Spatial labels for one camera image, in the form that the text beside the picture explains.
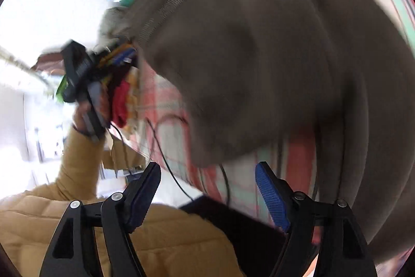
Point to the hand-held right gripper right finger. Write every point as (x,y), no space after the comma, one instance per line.
(272,196)

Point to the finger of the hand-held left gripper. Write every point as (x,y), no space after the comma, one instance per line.
(124,55)

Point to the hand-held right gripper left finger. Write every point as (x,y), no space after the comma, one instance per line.
(146,196)

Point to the grey hoodie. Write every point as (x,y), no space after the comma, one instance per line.
(259,53)

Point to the person's left forearm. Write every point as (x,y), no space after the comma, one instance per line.
(81,160)

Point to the person's left hand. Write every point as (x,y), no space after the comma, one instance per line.
(79,116)

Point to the cardboard box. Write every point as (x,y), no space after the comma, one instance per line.
(121,157)

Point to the red cloth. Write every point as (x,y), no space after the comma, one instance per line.
(120,101)

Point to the black cloth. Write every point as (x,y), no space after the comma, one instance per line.
(240,231)

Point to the red plaid bed sheet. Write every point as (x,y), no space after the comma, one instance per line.
(165,101)

